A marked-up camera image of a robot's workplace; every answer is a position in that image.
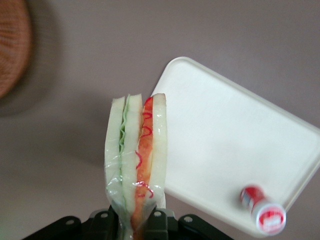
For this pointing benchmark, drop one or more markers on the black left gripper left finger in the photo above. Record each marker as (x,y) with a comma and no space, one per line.
(103,225)

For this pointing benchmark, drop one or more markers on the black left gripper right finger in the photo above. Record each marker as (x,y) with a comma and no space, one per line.
(160,225)

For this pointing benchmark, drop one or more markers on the triangle sandwich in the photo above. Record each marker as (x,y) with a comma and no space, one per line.
(135,155)

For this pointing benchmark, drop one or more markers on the beige plastic tray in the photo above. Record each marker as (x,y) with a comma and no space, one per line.
(225,130)

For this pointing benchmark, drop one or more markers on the round brown wicker basket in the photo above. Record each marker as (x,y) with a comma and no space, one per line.
(12,47)

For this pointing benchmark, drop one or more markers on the red white yogurt cup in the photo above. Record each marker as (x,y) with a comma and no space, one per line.
(265,210)

